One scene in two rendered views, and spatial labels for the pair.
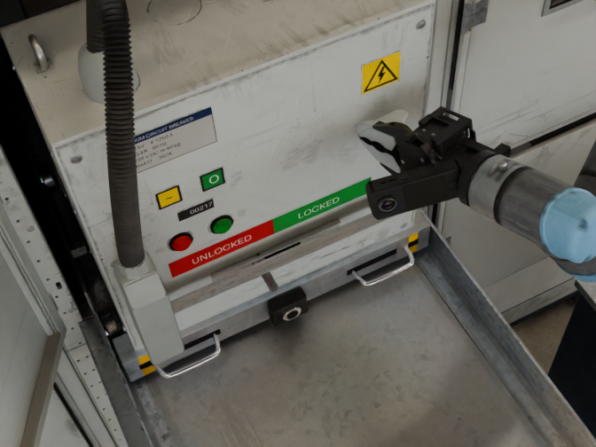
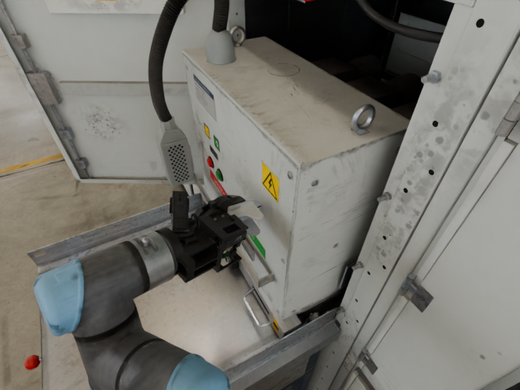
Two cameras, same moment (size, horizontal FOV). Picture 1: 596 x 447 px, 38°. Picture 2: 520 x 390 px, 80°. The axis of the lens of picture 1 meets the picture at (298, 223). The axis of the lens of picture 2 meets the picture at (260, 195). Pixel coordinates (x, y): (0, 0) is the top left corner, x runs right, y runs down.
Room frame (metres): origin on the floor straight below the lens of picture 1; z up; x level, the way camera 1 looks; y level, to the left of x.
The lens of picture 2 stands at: (0.76, -0.50, 1.65)
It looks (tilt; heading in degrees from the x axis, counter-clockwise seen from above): 44 degrees down; 85
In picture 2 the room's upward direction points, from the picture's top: straight up
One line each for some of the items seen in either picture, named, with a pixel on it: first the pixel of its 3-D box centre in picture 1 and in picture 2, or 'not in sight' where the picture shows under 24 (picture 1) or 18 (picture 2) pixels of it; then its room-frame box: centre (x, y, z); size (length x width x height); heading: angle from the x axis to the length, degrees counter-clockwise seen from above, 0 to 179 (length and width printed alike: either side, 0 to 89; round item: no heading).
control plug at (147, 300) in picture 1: (147, 303); (176, 155); (0.60, 0.20, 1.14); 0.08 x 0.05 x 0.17; 23
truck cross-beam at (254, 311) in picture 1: (278, 290); (241, 251); (0.76, 0.04, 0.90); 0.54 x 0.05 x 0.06; 113
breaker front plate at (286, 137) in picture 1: (270, 200); (231, 190); (0.74, 0.03, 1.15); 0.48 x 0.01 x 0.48; 113
